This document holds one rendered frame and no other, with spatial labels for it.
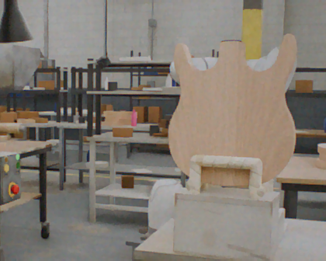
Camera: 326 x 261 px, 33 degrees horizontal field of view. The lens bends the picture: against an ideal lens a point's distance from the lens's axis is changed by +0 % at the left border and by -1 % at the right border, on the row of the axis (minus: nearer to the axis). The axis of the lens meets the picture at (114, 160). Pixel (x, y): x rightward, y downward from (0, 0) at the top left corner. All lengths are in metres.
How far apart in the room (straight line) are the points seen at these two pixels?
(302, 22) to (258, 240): 11.36
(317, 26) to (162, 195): 10.50
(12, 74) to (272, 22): 11.03
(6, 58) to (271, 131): 0.84
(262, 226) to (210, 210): 0.15
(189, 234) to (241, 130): 0.33
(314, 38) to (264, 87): 11.21
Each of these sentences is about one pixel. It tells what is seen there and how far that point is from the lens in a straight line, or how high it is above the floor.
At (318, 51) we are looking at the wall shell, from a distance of 12.70.
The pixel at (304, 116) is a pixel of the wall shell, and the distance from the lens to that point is 12.68.
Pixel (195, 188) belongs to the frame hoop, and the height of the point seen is 1.12.
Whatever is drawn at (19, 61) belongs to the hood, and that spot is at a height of 1.48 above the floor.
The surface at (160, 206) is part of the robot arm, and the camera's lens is 2.49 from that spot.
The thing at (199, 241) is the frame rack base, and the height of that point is 0.97.
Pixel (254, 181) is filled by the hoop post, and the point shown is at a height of 1.15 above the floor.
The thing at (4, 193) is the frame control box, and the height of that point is 0.97.
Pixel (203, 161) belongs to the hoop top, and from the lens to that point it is 1.53.
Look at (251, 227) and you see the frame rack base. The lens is 1.53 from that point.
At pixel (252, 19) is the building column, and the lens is 8.65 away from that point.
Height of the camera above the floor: 1.39
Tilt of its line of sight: 8 degrees down
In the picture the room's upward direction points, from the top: 1 degrees clockwise
